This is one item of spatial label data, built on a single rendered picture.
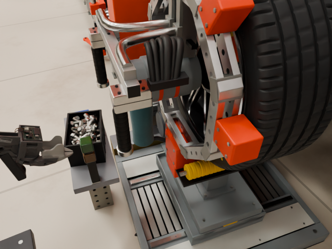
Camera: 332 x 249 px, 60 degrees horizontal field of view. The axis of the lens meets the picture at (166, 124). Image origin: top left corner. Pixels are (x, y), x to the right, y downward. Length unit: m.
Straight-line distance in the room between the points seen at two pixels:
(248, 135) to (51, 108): 1.82
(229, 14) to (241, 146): 0.27
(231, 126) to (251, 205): 0.73
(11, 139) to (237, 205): 0.94
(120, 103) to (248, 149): 0.30
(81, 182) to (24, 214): 0.62
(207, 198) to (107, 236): 0.52
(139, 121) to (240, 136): 0.51
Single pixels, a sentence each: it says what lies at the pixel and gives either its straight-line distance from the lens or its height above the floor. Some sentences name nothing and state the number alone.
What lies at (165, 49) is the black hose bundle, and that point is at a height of 1.03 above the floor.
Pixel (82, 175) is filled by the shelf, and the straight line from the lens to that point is 1.16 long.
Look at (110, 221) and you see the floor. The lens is 1.55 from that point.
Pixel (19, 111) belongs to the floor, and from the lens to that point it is 2.36.
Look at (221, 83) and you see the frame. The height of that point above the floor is 0.97.
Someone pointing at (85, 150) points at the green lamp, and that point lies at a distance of 0.98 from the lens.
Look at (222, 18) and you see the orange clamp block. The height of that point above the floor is 1.10.
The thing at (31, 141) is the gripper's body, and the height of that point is 0.80.
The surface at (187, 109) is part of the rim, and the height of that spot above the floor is 0.63.
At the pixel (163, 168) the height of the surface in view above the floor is 0.15.
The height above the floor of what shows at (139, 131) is 0.57.
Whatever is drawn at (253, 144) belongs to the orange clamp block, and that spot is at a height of 0.87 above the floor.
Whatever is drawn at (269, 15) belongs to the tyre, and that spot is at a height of 1.09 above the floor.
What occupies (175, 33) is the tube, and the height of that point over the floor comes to 1.00.
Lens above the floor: 1.32
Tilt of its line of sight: 42 degrees down
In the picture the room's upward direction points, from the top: straight up
